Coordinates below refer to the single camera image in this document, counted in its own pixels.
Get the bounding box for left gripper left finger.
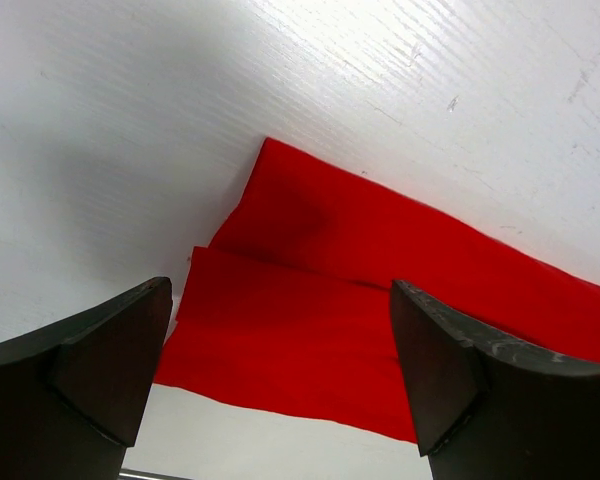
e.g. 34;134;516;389
0;277;173;479

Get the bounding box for red t shirt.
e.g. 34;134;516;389
156;138;600;441

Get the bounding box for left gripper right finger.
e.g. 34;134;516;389
390;281;600;479

